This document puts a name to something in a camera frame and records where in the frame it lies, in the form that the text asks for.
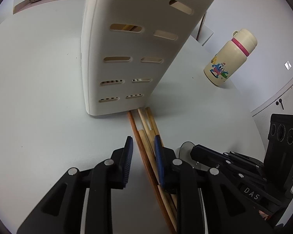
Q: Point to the white slotted utensil holder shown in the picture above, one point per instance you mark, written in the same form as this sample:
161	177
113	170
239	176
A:
117	53

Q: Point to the cream cartoon print water bottle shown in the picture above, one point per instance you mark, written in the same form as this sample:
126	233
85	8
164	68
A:
224	58

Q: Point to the white wall socket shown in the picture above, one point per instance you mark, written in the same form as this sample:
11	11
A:
287	64

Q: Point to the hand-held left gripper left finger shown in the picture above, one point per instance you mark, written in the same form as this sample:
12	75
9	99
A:
128	160

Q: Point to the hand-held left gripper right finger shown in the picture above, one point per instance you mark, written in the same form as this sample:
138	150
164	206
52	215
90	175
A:
159	160

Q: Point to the brown wooden slat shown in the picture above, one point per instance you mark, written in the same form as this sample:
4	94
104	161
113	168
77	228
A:
200	26

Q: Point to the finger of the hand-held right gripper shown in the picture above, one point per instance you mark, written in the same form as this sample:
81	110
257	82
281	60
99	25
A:
210	154
241	176

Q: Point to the wooden chopstick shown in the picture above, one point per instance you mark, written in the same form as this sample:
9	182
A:
148	151
142	156
151	118
142	120

